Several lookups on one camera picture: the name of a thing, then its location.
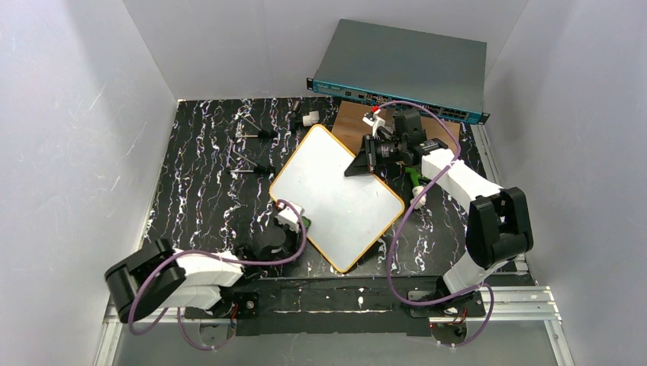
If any green black whiteboard eraser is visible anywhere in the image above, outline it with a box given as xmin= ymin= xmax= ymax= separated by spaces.
xmin=301 ymin=216 xmax=311 ymax=228

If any orange framed whiteboard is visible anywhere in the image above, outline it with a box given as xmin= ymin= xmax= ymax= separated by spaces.
xmin=269 ymin=125 xmax=405 ymax=273

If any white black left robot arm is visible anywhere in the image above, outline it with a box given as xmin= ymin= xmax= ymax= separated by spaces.
xmin=104 ymin=217 xmax=311 ymax=323

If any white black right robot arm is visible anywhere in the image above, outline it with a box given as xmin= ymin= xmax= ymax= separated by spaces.
xmin=344 ymin=107 xmax=533 ymax=308

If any white pipe elbow fitting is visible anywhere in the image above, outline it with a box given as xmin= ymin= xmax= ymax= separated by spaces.
xmin=410 ymin=185 xmax=427 ymax=210

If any brown wooden board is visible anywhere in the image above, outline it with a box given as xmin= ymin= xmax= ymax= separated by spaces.
xmin=331 ymin=101 xmax=457 ymax=155

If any white black pipe fitting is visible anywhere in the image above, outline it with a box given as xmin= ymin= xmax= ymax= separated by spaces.
xmin=288 ymin=111 xmax=320 ymax=130

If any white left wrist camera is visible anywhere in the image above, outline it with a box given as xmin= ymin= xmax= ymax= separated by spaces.
xmin=275 ymin=202 xmax=304 ymax=233

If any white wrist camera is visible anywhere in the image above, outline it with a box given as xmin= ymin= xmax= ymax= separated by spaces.
xmin=275 ymin=202 xmax=304 ymax=233
xmin=362 ymin=106 xmax=391 ymax=137

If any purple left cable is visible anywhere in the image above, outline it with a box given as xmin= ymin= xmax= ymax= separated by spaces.
xmin=127 ymin=198 xmax=308 ymax=352

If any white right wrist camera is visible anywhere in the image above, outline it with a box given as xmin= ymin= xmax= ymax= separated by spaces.
xmin=362 ymin=106 xmax=391 ymax=137

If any teal network switch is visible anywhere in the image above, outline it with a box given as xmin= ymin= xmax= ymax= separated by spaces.
xmin=307 ymin=19 xmax=490 ymax=125

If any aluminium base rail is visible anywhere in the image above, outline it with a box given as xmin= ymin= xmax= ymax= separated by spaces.
xmin=95 ymin=283 xmax=574 ymax=365

